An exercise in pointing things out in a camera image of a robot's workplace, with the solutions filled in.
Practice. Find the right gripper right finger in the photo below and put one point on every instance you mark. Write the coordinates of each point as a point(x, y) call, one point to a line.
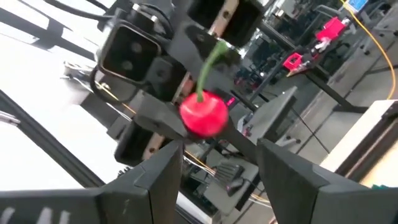
point(289, 186)

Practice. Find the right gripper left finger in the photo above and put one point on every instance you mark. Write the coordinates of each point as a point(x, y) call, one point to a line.
point(152, 193)

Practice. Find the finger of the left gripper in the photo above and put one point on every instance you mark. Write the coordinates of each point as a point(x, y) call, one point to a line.
point(158, 118)
point(188, 43)

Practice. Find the small red toy cherry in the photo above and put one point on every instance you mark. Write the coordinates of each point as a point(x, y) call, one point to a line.
point(203, 118)

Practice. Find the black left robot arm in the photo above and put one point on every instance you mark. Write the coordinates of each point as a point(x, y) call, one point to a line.
point(146, 12)

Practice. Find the black computer mouse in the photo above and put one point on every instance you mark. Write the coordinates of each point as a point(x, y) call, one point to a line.
point(235, 186)

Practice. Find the black keyboard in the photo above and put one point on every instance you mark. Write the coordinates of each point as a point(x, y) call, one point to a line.
point(228, 172)

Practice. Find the red plastic bin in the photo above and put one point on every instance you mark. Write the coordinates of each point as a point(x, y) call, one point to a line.
point(331, 28)
point(292, 61)

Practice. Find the grey side desk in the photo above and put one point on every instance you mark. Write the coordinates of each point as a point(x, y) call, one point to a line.
point(270, 112)

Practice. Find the dark green folded cloth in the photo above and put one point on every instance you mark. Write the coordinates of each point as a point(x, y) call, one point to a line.
point(381, 187)

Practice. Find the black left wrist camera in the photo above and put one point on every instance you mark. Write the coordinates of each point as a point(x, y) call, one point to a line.
point(129, 53)

